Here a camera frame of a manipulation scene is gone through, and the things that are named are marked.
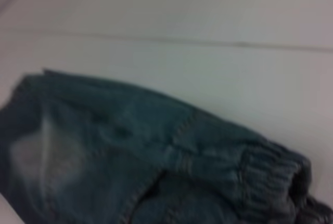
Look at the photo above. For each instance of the blue denim shorts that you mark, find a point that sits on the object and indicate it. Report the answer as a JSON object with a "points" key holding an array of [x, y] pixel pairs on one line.
{"points": [[117, 156]]}

